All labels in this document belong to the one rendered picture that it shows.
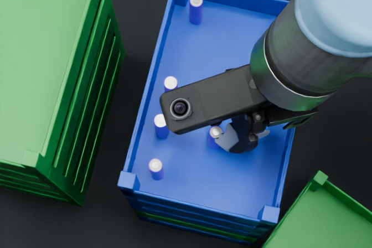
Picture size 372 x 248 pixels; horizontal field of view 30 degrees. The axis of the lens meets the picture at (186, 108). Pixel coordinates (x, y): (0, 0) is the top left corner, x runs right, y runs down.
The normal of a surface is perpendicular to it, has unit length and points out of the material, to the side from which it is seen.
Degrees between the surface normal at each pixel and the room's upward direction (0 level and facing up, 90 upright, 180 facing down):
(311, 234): 0
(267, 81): 75
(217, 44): 0
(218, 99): 13
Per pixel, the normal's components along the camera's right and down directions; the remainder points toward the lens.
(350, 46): -0.30, 0.85
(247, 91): -0.20, -0.16
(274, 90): -0.65, 0.65
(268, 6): -0.23, 0.94
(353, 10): 0.15, -0.33
